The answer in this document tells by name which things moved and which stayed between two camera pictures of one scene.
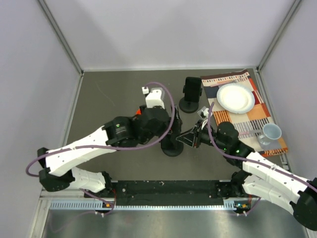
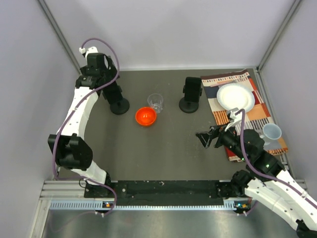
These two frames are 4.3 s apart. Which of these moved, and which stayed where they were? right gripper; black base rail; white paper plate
Moved: right gripper
Stayed: black base rail; white paper plate
